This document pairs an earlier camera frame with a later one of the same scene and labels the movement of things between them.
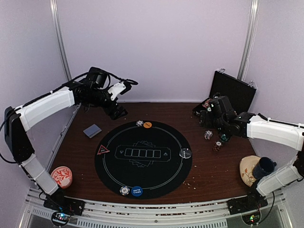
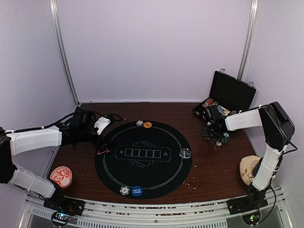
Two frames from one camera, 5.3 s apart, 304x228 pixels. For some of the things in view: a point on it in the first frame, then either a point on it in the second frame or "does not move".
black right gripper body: [220, 126] → [210, 132]
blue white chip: [139, 123] does not move
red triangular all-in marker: [102, 149] does not move
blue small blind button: [137, 191] does not move
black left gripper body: [109, 110] → [97, 143]
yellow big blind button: [147, 125] does not move
